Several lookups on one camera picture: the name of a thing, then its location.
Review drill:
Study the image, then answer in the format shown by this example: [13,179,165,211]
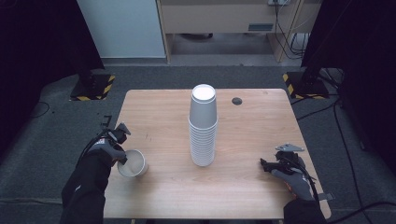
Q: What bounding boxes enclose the thin black floor cable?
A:
[29,101,51,119]

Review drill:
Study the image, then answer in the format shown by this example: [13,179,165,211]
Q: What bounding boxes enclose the black curtain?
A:
[0,0,106,158]
[300,0,396,175]

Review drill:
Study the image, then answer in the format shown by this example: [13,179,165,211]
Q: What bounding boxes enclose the long black floor cable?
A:
[332,102,366,224]

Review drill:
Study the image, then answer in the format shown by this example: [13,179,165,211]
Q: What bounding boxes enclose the grey table strap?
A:
[318,192,335,203]

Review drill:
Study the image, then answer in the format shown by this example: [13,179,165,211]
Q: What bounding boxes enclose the white paper cup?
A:
[116,148,149,179]

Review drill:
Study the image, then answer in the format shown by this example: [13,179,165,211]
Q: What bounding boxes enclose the person's left hand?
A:
[87,137,127,166]

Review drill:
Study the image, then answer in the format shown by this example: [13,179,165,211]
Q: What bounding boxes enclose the stack of white paper cups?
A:
[188,83,219,167]

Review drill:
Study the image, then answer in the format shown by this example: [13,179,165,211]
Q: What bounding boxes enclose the striped black stand base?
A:
[282,71,331,101]
[69,73,117,102]

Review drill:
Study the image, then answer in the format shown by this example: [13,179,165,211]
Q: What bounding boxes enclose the hanging black cables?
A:
[273,0,309,61]

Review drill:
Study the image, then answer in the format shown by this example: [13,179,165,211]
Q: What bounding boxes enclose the white panel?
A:
[77,0,167,60]

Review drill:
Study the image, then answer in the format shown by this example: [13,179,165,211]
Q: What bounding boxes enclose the light wooden desk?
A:
[156,0,322,64]

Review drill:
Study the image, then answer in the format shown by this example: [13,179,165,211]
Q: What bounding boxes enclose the thick black floor cable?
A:
[326,201,396,224]

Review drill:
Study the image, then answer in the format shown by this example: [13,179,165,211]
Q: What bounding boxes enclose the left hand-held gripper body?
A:
[105,122,132,147]

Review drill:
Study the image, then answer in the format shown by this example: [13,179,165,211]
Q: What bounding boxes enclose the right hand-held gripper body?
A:
[271,142,305,174]

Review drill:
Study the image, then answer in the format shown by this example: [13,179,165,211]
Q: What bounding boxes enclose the left hand-held gripper cable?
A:
[76,128,110,166]

